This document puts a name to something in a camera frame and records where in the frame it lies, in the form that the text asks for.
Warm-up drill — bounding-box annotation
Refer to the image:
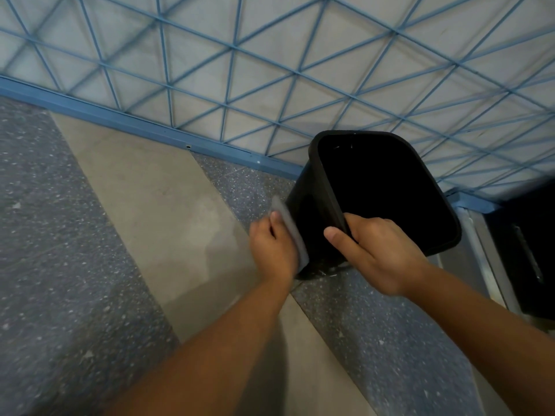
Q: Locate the person's right hand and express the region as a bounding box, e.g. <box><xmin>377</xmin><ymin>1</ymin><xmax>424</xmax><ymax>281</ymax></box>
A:
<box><xmin>323</xmin><ymin>213</ymin><xmax>431</xmax><ymax>298</ymax></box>

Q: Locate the blue metal lattice fence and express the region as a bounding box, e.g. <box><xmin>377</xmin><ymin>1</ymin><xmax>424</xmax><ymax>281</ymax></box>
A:
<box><xmin>0</xmin><ymin>0</ymin><xmax>555</xmax><ymax>215</ymax></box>

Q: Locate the person's left forearm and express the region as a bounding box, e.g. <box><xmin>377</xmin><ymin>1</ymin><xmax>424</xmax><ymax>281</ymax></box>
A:
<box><xmin>105</xmin><ymin>273</ymin><xmax>292</xmax><ymax>416</ymax></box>

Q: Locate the black plastic waste bin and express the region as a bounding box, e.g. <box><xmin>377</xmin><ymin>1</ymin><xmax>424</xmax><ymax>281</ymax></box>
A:
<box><xmin>284</xmin><ymin>130</ymin><xmax>463</xmax><ymax>281</ymax></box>

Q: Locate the person's left hand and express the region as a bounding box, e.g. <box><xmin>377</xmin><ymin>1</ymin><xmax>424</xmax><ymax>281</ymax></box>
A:
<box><xmin>249</xmin><ymin>211</ymin><xmax>300</xmax><ymax>285</ymax></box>

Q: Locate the grey cleaning pad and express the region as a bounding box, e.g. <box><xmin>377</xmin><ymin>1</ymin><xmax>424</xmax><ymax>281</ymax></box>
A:
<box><xmin>269</xmin><ymin>195</ymin><xmax>310</xmax><ymax>274</ymax></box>

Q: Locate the grey metal floor rail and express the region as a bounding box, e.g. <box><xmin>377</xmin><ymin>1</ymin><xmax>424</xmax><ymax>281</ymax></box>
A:
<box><xmin>451</xmin><ymin>207</ymin><xmax>527</xmax><ymax>319</ymax></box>

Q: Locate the person's right forearm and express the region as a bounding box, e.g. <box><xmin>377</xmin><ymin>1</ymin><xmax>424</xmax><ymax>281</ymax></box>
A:
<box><xmin>401</xmin><ymin>260</ymin><xmax>555</xmax><ymax>416</ymax></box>

